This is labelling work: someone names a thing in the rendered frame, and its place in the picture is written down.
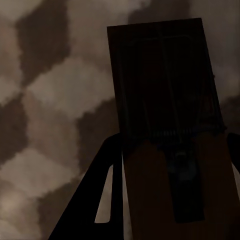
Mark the mousetrap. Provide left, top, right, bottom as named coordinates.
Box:
left=107, top=18, right=240, bottom=240

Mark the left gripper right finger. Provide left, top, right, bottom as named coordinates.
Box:
left=226, top=133, right=240, bottom=172

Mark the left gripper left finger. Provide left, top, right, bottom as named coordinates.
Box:
left=48, top=133, right=124, bottom=240

